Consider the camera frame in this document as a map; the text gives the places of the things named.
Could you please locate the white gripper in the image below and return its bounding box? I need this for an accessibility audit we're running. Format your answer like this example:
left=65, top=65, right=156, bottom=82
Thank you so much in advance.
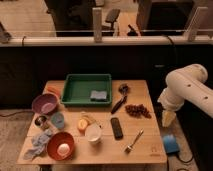
left=158, top=89, right=184, bottom=127

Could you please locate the dark red grape bunch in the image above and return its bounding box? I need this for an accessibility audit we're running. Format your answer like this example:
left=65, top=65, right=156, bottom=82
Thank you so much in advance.
left=125, top=104, right=151, bottom=118

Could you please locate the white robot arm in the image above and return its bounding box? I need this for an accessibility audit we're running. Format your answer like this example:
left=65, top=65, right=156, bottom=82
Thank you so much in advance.
left=157, top=64, right=213, bottom=127

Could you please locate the white paper cup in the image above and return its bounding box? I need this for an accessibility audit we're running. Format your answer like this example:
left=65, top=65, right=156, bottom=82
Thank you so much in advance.
left=85, top=124, right=102, bottom=145

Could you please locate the light blue cup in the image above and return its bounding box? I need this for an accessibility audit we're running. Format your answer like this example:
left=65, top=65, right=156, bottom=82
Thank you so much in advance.
left=50, top=112, right=65, bottom=129

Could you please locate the small metal cup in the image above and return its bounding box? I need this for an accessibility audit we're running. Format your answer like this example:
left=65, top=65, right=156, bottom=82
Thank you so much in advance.
left=34, top=116, right=48, bottom=130

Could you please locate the wooden table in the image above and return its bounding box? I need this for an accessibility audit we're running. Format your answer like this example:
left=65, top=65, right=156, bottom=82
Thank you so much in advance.
left=17, top=80, right=167, bottom=165

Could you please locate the black remote control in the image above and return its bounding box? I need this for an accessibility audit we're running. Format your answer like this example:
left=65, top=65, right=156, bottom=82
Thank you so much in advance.
left=110, top=117, right=123, bottom=140

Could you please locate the grey blue sponge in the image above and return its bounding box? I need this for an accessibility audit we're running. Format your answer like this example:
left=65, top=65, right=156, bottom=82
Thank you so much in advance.
left=90, top=90, right=107, bottom=101

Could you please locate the orange fruit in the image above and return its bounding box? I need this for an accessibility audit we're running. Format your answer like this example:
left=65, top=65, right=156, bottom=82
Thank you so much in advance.
left=77, top=118, right=89, bottom=133

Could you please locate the green plastic tray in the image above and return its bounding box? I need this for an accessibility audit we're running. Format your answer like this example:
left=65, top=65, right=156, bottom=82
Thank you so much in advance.
left=61, top=74, right=112, bottom=107

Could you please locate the white egg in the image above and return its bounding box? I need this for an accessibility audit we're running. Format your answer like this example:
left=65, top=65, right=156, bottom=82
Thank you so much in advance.
left=57, top=143, right=70, bottom=156

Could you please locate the red bowl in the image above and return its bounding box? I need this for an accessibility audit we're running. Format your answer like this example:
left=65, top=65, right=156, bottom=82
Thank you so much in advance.
left=46, top=132, right=74, bottom=161

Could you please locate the orange carrot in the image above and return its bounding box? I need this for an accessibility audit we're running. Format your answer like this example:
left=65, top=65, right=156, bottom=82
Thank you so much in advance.
left=46, top=86, right=61, bottom=98

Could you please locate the purple bowl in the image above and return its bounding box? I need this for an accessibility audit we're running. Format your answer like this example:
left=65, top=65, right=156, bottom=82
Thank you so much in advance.
left=32, top=93, right=58, bottom=115

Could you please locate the blue grey cloth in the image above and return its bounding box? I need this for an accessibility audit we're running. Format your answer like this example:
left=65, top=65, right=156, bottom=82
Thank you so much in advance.
left=23, top=129, right=53, bottom=160

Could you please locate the black handled ice cream scoop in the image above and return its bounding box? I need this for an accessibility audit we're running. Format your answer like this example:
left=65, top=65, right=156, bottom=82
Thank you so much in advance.
left=111, top=83, right=129, bottom=114

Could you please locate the black cable on floor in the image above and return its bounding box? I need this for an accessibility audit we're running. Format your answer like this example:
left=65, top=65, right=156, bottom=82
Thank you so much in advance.
left=0, top=109, right=34, bottom=118

